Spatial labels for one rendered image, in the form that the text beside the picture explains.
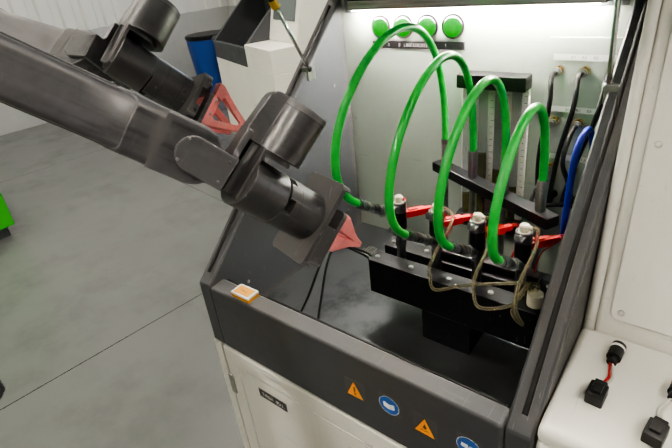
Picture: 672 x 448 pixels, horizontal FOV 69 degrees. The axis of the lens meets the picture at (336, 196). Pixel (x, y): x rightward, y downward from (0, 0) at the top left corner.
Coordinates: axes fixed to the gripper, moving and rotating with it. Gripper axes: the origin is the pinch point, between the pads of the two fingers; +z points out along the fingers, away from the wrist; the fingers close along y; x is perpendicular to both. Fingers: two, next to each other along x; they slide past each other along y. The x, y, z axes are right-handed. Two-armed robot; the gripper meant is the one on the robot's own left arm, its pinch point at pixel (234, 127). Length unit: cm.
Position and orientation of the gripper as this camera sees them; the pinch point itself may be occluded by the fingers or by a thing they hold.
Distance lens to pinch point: 78.3
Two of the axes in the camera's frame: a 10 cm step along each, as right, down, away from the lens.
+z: 7.0, 4.2, 5.7
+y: -6.1, -0.6, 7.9
